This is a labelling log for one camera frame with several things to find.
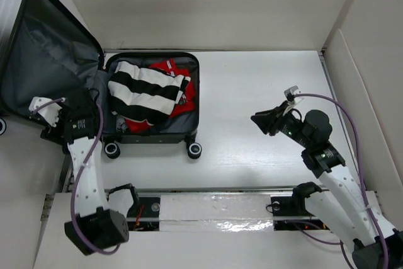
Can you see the aluminium mounting rail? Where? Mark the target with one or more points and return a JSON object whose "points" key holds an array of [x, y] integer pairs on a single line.
{"points": [[215, 206]]}

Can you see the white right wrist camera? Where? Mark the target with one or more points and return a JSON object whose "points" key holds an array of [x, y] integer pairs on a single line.
{"points": [[291, 96]]}

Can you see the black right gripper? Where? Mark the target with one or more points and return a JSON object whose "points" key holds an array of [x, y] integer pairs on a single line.
{"points": [[270, 120]]}

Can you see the newspaper print cloth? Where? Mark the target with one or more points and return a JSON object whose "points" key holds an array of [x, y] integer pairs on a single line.
{"points": [[121, 126]]}

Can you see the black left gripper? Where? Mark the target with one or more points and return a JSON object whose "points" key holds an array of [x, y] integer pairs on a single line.
{"points": [[56, 133]]}

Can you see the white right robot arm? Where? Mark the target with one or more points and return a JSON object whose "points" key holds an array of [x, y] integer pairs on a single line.
{"points": [[372, 240]]}

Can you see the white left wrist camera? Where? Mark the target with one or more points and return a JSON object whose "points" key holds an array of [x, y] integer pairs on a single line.
{"points": [[48, 109]]}

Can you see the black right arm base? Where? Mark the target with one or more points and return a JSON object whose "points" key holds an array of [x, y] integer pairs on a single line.
{"points": [[289, 212]]}

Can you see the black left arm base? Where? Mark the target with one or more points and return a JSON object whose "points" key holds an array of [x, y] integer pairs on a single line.
{"points": [[141, 212]]}

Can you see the black white striped shirt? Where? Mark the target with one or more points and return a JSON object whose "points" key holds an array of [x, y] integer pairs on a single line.
{"points": [[145, 95]]}

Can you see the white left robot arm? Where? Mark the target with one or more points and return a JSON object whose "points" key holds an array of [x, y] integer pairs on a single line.
{"points": [[98, 221]]}

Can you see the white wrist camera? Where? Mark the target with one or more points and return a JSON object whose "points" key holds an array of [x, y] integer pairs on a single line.
{"points": [[291, 96], [48, 109]]}

